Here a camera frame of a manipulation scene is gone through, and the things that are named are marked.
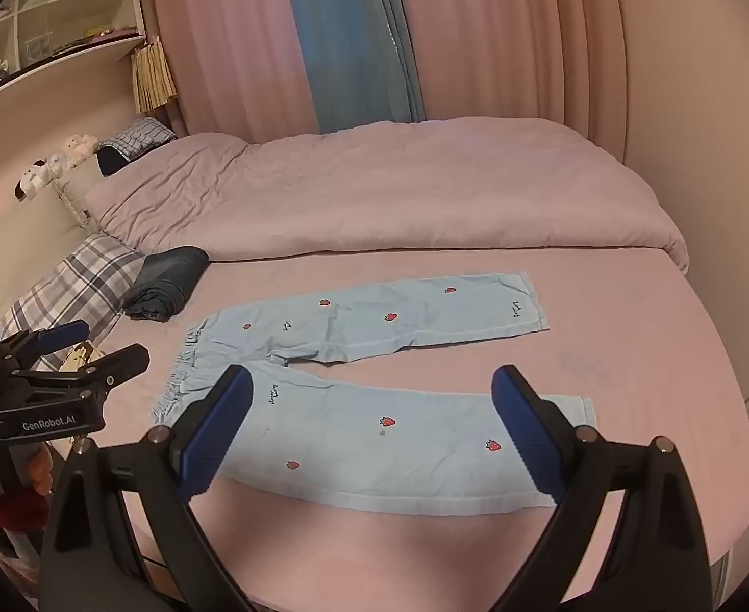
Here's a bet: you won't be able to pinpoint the black and white plush toy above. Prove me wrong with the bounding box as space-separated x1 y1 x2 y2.
14 156 64 205

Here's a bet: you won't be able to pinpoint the person's left hand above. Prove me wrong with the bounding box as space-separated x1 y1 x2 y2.
0 443 55 504

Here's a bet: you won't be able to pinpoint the yellow hanging tassels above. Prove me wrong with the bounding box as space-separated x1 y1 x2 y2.
131 35 178 114

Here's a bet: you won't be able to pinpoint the white shelf unit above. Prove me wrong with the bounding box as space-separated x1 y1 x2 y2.
0 0 149 116

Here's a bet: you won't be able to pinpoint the blue curtain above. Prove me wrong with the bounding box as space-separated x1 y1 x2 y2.
279 0 427 135

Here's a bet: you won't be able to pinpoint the dark checked pillow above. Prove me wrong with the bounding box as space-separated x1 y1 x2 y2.
97 116 178 176

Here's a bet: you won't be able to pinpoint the plaid pillow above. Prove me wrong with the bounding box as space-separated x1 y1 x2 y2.
0 233 149 358

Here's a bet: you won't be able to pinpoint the pink curtain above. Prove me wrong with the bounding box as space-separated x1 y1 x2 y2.
393 0 631 160
148 0 321 144

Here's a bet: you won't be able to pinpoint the dark folded cloth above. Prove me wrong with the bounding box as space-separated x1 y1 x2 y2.
122 246 211 323

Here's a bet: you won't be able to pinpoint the pink duvet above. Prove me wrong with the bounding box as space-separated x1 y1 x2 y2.
86 116 691 275

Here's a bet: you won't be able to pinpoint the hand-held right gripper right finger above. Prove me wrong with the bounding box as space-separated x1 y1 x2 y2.
490 365 713 612

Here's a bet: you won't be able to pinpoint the beige headboard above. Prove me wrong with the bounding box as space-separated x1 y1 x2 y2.
0 159 104 333

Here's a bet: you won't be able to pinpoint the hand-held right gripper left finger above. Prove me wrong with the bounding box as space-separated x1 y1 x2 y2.
38 365 254 612

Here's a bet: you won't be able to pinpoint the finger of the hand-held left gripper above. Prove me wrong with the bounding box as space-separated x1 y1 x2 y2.
16 343 151 397
0 320 90 366

